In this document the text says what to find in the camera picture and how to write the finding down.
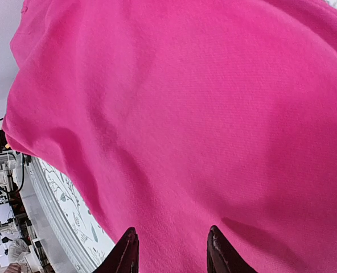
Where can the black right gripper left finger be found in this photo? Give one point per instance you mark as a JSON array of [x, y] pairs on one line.
[[124, 257]]

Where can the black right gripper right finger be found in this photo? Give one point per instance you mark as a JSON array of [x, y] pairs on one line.
[[222, 257]]

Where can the aluminium front rail base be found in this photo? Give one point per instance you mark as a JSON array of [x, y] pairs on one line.
[[62, 247]]

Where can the pink garment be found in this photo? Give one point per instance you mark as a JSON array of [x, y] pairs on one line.
[[185, 128]]

